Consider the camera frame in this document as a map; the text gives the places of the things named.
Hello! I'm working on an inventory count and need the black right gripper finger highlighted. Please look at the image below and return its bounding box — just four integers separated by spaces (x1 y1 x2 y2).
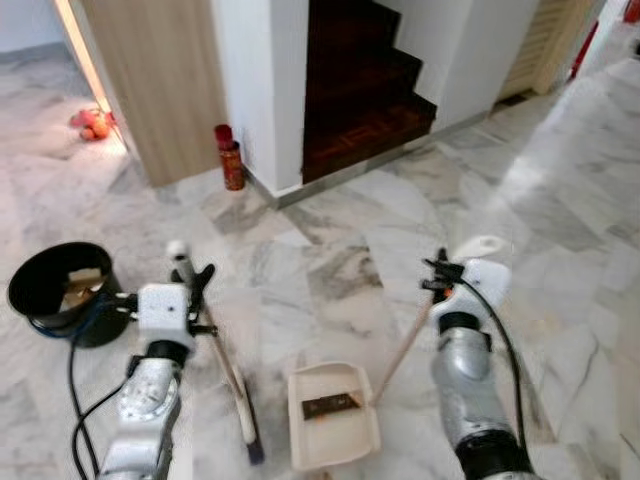
424 249 464 282

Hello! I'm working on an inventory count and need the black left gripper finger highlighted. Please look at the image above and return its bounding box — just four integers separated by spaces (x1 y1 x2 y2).
189 262 217 312

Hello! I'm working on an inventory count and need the cream handled broom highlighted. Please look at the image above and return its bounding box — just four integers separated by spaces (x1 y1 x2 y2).
165 240 267 467

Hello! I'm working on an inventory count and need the brown trash piece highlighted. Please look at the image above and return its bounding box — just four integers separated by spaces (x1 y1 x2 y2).
303 393 363 418

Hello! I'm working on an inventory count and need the brown cardboard piece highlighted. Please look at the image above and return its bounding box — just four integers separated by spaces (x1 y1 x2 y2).
60 267 106 306

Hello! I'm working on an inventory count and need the red spray can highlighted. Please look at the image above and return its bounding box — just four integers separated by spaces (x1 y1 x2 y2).
213 123 247 192

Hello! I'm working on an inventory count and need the round black bucket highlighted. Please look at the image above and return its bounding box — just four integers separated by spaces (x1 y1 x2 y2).
7 241 128 350

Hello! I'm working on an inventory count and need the dark wooden staircase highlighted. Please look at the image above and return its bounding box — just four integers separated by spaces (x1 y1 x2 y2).
301 0 439 185

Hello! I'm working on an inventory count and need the orange red toy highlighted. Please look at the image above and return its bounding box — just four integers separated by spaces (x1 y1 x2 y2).
67 106 117 142

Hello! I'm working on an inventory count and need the beige louvred wooden door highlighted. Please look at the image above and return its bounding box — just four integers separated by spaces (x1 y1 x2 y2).
497 0 611 106

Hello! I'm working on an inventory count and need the red slanted pole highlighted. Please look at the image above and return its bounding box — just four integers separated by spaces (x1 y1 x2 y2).
570 20 601 83

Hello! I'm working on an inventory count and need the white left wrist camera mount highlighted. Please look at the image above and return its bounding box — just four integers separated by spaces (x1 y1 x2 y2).
137 283 195 351

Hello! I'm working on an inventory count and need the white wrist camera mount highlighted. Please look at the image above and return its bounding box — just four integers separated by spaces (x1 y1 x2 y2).
137 283 195 351
458 258 512 320

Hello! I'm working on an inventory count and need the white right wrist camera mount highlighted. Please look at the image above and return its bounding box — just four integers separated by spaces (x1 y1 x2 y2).
458 258 512 320

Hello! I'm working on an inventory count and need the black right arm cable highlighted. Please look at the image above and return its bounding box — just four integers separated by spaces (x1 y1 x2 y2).
455 278 529 451

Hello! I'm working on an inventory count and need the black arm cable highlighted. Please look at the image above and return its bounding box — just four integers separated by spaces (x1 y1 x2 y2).
66 300 141 480
455 278 529 451

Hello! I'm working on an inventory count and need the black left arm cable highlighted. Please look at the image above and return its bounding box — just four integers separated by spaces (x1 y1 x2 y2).
66 300 141 480

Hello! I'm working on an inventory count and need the light wooden wall panel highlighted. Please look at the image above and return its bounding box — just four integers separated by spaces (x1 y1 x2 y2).
78 0 233 189

